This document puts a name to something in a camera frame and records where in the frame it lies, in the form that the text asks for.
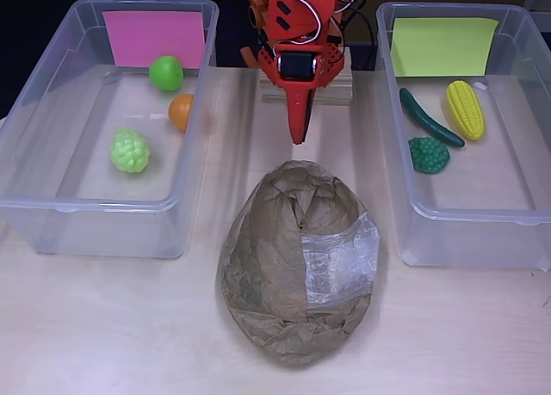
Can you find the dark green toy cucumber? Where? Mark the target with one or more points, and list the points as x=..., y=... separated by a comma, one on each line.
x=426, y=119

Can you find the toy orange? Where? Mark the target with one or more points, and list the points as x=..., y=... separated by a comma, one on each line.
x=181, y=111

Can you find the dark green bumpy toy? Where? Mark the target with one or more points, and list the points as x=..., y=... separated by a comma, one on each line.
x=428, y=156

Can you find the green toy apple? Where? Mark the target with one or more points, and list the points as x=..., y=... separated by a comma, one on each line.
x=165, y=74

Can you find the yellow toy corn cob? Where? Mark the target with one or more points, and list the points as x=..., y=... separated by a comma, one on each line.
x=467, y=111

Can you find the light green toy grapes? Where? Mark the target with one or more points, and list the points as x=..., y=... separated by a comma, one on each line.
x=131, y=150

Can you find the red robot arm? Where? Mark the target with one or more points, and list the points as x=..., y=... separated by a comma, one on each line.
x=297, y=16

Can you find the clear plastic bin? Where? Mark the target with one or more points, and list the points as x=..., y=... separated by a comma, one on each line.
x=107, y=205
x=473, y=216

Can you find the wooden base block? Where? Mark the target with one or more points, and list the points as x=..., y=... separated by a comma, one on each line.
x=336, y=96

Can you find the plastic table clamp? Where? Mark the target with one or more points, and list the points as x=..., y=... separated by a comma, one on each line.
x=258, y=16

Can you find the yellow sticky note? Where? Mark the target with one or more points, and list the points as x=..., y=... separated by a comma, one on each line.
x=443, y=46

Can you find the crumpled brown paper bag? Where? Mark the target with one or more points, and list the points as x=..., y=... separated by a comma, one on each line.
x=275, y=261

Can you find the pink sticky note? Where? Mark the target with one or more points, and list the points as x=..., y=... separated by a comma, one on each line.
x=142, y=38

